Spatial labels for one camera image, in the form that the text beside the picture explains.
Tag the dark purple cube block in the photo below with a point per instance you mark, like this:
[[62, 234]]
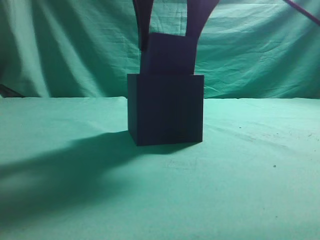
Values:
[[168, 54]]

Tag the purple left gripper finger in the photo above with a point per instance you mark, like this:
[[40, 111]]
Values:
[[198, 12]]

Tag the dark purple groove box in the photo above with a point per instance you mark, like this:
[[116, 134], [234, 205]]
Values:
[[165, 109]]

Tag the green cloth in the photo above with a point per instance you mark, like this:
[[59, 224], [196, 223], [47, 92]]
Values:
[[69, 170]]

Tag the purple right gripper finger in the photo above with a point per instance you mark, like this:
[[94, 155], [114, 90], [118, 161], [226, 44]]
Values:
[[143, 11]]

